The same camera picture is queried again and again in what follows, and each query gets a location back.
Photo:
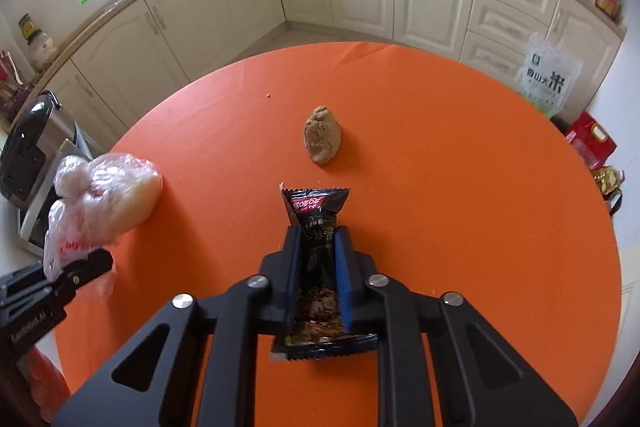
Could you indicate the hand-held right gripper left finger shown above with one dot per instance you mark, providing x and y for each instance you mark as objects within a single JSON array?
[{"x": 292, "y": 267}]

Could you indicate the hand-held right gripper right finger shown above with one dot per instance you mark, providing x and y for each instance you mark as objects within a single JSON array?
[{"x": 345, "y": 277}]

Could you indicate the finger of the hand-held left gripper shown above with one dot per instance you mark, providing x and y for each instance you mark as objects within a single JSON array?
[{"x": 90, "y": 269}]

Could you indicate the black snack packet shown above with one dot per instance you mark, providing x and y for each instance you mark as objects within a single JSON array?
[{"x": 315, "y": 207}]

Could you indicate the person's left hand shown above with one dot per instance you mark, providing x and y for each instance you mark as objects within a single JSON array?
[{"x": 47, "y": 382}]

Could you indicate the brown round bun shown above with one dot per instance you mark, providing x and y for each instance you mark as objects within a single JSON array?
[{"x": 322, "y": 137}]

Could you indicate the black rice cooker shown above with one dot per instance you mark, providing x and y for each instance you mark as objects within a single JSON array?
[{"x": 35, "y": 142}]

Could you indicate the orange round tablecloth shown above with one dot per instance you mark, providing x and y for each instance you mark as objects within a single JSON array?
[{"x": 425, "y": 157}]

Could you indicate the white jar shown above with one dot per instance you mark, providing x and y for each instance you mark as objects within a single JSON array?
[{"x": 44, "y": 52}]

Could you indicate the cardboard box of bottles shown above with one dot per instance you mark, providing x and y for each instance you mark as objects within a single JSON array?
[{"x": 607, "y": 187}]

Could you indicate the red gift box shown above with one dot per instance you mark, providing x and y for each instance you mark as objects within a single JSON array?
[{"x": 590, "y": 139}]

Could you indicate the white rice bag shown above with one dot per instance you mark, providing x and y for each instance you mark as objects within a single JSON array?
[{"x": 547, "y": 77}]

